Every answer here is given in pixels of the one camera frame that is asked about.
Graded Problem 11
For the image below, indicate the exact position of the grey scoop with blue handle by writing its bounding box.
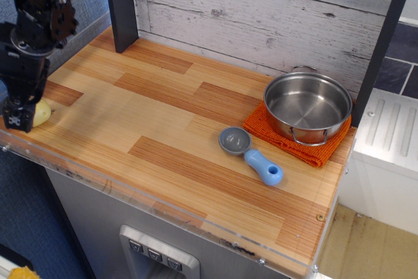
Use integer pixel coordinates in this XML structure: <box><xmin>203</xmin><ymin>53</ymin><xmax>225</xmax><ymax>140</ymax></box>
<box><xmin>218</xmin><ymin>127</ymin><xmax>283</xmax><ymax>186</ymax></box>

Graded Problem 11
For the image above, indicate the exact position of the yellow black object bottom left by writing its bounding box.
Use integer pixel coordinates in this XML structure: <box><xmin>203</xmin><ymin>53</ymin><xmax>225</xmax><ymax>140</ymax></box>
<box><xmin>7</xmin><ymin>267</ymin><xmax>40</xmax><ymax>279</ymax></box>

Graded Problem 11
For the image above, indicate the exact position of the orange knitted cloth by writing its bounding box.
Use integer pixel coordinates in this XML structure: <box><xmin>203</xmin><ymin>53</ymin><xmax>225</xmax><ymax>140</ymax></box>
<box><xmin>243</xmin><ymin>102</ymin><xmax>351</xmax><ymax>168</ymax></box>

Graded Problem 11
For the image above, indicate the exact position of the stainless steel pot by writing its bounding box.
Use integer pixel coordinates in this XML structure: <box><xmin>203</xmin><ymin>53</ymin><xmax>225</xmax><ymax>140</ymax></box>
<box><xmin>263</xmin><ymin>65</ymin><xmax>353</xmax><ymax>146</ymax></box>

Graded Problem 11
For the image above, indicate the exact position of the yellow potato-shaped egg toy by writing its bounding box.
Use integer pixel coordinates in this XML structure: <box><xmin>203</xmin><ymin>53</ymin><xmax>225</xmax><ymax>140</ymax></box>
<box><xmin>33</xmin><ymin>99</ymin><xmax>52</xmax><ymax>127</ymax></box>

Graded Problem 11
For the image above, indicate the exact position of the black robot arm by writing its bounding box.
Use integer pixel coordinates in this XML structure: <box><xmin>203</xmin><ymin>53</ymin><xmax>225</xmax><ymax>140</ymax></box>
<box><xmin>1</xmin><ymin>0</ymin><xmax>78</xmax><ymax>132</ymax></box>

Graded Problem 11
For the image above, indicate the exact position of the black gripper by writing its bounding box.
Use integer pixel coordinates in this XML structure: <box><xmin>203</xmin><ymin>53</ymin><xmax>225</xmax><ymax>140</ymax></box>
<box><xmin>1</xmin><ymin>22</ymin><xmax>50</xmax><ymax>133</ymax></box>

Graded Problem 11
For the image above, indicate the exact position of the dark grey right post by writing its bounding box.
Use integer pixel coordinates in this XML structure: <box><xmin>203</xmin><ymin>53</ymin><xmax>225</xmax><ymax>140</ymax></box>
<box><xmin>351</xmin><ymin>0</ymin><xmax>406</xmax><ymax>127</ymax></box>

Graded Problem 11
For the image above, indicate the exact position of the clear acrylic edge guard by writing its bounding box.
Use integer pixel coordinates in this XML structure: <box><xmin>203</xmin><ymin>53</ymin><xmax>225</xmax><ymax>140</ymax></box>
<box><xmin>1</xmin><ymin>131</ymin><xmax>322</xmax><ymax>278</ymax></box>

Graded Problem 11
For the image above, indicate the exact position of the dark grey left post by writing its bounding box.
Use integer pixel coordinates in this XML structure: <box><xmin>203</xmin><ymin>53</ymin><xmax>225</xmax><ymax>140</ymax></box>
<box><xmin>108</xmin><ymin>0</ymin><xmax>138</xmax><ymax>53</ymax></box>

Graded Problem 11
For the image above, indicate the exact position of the silver dispenser button panel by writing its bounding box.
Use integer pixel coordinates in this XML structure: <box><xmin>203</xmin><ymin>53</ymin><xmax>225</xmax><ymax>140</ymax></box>
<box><xmin>120</xmin><ymin>225</ymin><xmax>201</xmax><ymax>278</ymax></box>

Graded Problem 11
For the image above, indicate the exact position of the dark grey post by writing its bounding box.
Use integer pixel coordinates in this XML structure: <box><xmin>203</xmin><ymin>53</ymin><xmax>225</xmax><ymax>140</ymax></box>
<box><xmin>351</xmin><ymin>0</ymin><xmax>406</xmax><ymax>127</ymax></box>
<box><xmin>108</xmin><ymin>0</ymin><xmax>138</xmax><ymax>53</ymax></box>

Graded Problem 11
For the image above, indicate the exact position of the white ribbed side counter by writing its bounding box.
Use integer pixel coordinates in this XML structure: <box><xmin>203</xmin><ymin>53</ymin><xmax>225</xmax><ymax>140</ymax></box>
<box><xmin>338</xmin><ymin>89</ymin><xmax>417</xmax><ymax>234</ymax></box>

